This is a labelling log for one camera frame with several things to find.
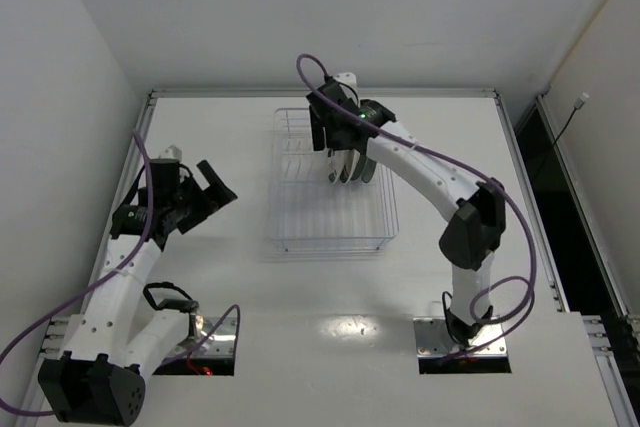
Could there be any green red rimmed plate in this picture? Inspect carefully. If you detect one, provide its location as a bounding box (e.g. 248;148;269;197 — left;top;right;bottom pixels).
327;149;343;184
340;150;361;184

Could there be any white plate with characters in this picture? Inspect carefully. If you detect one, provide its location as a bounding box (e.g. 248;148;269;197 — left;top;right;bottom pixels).
361;157;377;184

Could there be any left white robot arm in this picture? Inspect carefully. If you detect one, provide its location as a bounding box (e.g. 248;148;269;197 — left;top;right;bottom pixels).
38;157;237;426

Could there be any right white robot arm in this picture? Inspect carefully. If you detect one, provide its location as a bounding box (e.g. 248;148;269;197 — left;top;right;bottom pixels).
307;79;506;347

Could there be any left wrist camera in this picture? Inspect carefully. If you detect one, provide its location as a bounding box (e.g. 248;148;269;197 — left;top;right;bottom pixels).
159;145;182;162

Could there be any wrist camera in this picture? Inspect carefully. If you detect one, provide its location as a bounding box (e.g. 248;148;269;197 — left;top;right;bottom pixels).
333;72;358;97
159;145;182;162

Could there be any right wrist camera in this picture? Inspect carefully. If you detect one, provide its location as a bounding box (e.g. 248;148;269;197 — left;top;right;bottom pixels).
333;72;358;97

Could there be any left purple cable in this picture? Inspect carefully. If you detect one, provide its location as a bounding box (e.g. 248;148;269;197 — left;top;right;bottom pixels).
0;130;241;417

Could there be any purple cable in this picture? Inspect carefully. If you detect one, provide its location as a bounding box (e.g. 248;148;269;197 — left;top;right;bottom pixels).
0;130;241;417
296;53;538;359

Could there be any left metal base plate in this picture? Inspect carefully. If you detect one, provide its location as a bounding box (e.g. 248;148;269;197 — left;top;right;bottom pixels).
169;315;237;359

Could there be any metal base plate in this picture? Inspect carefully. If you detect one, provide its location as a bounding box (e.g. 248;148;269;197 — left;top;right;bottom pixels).
413;317;508;359
169;315;237;359

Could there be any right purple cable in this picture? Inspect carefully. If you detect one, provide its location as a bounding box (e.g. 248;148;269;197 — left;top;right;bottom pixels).
296;53;538;359

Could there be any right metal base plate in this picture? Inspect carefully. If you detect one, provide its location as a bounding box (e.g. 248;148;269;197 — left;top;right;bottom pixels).
413;317;508;359

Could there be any black wall cable with plug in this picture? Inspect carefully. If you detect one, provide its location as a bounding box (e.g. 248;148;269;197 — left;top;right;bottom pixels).
552;92;590;146

